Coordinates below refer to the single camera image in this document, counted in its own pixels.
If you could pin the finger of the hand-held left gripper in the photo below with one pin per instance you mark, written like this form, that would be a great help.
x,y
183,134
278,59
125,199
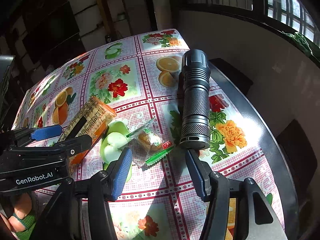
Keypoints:
x,y
75,143
47,132

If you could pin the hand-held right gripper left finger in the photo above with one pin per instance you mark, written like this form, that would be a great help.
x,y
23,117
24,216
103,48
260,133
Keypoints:
x,y
122,176

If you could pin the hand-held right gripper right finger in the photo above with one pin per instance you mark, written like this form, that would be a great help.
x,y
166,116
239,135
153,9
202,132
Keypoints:
x,y
197,178

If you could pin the orange cracker packet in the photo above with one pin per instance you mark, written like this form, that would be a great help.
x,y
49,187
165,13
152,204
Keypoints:
x,y
92,120

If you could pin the clear small pastry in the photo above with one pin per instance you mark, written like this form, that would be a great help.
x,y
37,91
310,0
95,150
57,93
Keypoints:
x,y
150,138

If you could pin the person's left hand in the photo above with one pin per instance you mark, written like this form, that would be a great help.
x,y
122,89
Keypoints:
x,y
23,212

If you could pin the black flashlight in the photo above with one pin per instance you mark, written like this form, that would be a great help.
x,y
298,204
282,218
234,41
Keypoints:
x,y
195,105

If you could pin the floral fruit print tablecloth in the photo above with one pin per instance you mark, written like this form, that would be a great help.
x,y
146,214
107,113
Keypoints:
x,y
150,100

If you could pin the white rolled column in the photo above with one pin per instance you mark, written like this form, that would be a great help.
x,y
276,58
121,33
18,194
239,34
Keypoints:
x,y
160,5

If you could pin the green cloth on sill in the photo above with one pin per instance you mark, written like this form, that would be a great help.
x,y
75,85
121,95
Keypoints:
x,y
302,42

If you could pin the dark wall panel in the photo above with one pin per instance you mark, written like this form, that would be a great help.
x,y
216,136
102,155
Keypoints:
x,y
50,35

